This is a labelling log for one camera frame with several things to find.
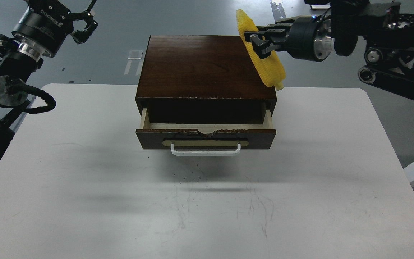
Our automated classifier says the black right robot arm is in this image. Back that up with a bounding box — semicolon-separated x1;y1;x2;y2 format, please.
236;0;414;100

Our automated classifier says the yellow corn cob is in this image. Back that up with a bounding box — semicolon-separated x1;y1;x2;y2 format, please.
235;9;286;91

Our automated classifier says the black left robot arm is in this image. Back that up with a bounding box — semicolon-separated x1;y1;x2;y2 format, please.
0;0;98;160

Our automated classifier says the white table leg base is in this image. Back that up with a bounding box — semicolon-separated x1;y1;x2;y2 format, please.
310;4;331;10

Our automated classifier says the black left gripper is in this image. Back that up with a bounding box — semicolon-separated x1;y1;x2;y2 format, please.
12;0;98;58

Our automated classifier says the wooden drawer with white handle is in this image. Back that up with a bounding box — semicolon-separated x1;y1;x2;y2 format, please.
136;109;276;157

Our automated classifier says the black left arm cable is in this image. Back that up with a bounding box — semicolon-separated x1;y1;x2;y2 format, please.
8;85;57;114

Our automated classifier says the dark wooden drawer cabinet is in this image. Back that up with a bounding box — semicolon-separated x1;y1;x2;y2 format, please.
135;35;277;124

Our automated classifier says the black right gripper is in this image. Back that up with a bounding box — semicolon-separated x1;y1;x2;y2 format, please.
244;16;335;62

